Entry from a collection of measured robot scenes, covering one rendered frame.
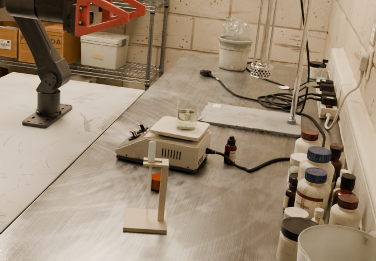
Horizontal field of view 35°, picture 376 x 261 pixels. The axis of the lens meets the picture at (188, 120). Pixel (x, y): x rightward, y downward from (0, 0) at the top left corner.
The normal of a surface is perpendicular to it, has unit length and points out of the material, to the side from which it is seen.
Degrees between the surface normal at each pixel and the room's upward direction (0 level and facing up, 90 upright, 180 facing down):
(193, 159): 90
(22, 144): 0
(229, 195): 0
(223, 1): 90
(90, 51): 92
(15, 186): 0
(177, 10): 90
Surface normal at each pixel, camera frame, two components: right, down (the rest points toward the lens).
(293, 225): 0.10, -0.95
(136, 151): -0.27, 0.28
